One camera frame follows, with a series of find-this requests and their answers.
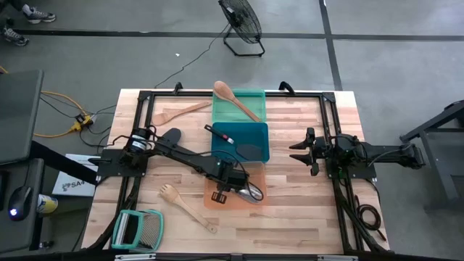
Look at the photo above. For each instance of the blue translucent bin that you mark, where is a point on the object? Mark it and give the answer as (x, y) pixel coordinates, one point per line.
(224, 154)

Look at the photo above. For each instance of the green translucent bin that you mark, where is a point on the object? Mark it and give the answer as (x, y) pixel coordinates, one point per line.
(253, 99)

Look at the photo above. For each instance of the white printed box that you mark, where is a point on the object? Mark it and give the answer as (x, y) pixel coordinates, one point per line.
(72, 185)

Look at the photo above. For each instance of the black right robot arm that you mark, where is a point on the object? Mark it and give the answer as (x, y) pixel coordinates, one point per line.
(384, 154)

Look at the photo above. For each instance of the dark wooden spoon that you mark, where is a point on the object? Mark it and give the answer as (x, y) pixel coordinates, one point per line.
(223, 90)

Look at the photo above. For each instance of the wooden slotted spork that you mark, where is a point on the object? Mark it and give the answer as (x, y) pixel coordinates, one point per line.
(170, 194)

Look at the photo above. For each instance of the black floor fan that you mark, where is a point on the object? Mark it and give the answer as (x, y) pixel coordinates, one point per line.
(235, 15)

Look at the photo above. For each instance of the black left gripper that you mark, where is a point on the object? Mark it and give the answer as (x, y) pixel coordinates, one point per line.
(233, 179)

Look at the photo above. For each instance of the grey side table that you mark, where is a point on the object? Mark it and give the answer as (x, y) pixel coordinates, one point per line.
(21, 235)
(18, 116)

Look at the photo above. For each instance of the yellow and white can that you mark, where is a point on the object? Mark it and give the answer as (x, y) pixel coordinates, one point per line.
(48, 204)

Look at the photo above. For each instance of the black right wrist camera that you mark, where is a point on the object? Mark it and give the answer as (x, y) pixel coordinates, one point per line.
(325, 146)

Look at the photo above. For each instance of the person's shoe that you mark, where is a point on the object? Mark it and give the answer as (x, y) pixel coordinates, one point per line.
(39, 16)
(14, 37)

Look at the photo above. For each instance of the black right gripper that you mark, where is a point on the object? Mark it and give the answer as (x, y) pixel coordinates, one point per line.
(314, 152)

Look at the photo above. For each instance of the black aluminium table frame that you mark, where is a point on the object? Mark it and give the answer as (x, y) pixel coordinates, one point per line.
(308, 94)

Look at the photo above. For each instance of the black computer mouse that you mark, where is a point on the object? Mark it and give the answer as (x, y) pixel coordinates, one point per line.
(20, 203)

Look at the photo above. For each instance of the teal box grater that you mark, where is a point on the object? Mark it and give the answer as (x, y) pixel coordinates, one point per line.
(148, 230)

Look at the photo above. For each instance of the orange translucent bin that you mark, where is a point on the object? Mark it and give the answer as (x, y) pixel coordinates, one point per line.
(261, 174)

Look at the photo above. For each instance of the person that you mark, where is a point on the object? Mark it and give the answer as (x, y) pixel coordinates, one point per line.
(17, 3)

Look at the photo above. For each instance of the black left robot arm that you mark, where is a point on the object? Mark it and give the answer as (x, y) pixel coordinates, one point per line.
(188, 159)

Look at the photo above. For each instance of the black metal stand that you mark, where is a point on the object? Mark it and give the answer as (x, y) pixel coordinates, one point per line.
(435, 122)
(61, 163)

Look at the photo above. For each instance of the black spatula with red mark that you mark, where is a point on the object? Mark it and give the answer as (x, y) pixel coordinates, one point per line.
(250, 152)

